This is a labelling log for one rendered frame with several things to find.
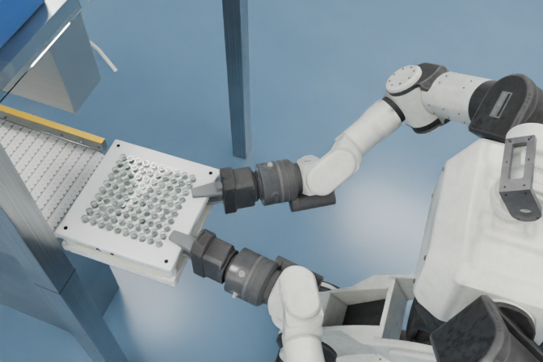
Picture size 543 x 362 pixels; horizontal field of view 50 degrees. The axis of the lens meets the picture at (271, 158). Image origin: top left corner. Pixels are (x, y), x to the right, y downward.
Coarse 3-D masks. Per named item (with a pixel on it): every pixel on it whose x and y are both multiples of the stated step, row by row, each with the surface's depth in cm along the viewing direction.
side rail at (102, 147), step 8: (0, 112) 142; (16, 120) 142; (24, 120) 141; (40, 128) 141; (48, 128) 140; (64, 136) 140; (72, 136) 138; (88, 144) 138; (96, 144) 137; (104, 144) 137
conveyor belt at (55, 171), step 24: (0, 120) 144; (24, 144) 140; (48, 144) 140; (72, 144) 140; (24, 168) 136; (48, 168) 136; (72, 168) 136; (48, 192) 132; (72, 192) 132; (48, 216) 128
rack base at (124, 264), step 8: (208, 208) 122; (200, 216) 120; (200, 224) 119; (192, 232) 118; (64, 248) 118; (72, 248) 116; (80, 248) 116; (88, 248) 116; (88, 256) 117; (96, 256) 115; (104, 256) 115; (112, 256) 115; (184, 256) 115; (112, 264) 116; (120, 264) 114; (128, 264) 114; (136, 264) 114; (184, 264) 116; (136, 272) 115; (144, 272) 113; (152, 272) 113; (160, 272) 113; (176, 272) 113; (160, 280) 114; (168, 280) 112; (176, 280) 113
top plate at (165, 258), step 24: (120, 144) 126; (96, 168) 122; (120, 168) 122; (192, 168) 122; (96, 192) 118; (72, 216) 115; (120, 216) 115; (168, 216) 115; (192, 216) 115; (72, 240) 113; (96, 240) 112; (120, 240) 112; (168, 240) 112; (144, 264) 110; (168, 264) 109
